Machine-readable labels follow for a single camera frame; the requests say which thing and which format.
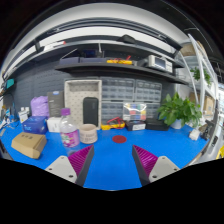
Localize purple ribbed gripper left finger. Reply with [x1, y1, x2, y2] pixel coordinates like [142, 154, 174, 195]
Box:
[46, 145, 94, 186]

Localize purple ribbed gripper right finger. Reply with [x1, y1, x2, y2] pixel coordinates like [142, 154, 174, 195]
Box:
[132, 145, 179, 186]

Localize blue table mat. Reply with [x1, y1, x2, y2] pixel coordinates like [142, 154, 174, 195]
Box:
[0, 125, 207, 190]

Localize red round coaster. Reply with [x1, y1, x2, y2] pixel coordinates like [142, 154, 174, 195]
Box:
[112, 135, 127, 143]

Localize clear bottle with purple cap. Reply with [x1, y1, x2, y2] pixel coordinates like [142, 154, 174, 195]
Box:
[59, 108, 80, 148]

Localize black flat case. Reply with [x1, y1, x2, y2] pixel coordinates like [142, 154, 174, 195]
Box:
[145, 118, 169, 131]

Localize black box with label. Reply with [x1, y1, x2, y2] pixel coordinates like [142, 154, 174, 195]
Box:
[125, 120, 146, 131]

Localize small white box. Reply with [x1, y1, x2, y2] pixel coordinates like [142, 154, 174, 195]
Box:
[47, 117, 61, 133]

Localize brown cardboard box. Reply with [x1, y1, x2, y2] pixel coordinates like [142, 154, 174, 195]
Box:
[11, 132, 47, 159]

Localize yellow and red hand tool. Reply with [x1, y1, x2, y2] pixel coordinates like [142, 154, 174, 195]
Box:
[101, 117, 125, 130]

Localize white power adapter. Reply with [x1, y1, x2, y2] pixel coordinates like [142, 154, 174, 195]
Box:
[189, 129, 200, 141]

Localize blue cardboard box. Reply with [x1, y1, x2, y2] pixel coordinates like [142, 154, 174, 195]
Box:
[22, 116, 47, 134]

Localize clear box of coloured parts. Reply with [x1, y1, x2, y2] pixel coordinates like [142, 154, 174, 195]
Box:
[123, 103, 147, 121]

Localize black rectangular device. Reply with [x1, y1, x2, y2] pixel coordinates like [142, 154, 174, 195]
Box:
[83, 97, 98, 126]

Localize green potted plant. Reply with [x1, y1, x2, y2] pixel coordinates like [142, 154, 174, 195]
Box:
[158, 93, 202, 129]

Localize dark grey product box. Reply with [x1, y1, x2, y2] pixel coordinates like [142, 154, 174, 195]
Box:
[47, 91, 64, 117]

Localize purple plastic bag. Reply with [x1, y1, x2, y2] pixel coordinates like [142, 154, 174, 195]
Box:
[31, 96, 49, 117]

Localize white pegboard tray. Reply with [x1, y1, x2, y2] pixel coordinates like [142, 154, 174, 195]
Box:
[64, 79, 102, 129]

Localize grey drawer organiser cabinet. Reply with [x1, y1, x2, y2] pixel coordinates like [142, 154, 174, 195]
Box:
[101, 77, 162, 124]

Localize white metal rack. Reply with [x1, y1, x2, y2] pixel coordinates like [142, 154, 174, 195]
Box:
[179, 35, 218, 124]

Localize grey electronic instrument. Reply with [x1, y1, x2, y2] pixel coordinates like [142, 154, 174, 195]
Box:
[148, 55, 173, 73]

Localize green plant on rack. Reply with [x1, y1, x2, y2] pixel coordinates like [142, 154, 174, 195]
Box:
[190, 66, 213, 86]

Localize yellow tool on shelf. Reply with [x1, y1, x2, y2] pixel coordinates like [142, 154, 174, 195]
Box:
[106, 56, 133, 65]

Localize dark lower wall shelf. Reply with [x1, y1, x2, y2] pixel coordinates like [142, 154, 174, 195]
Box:
[55, 63, 188, 85]

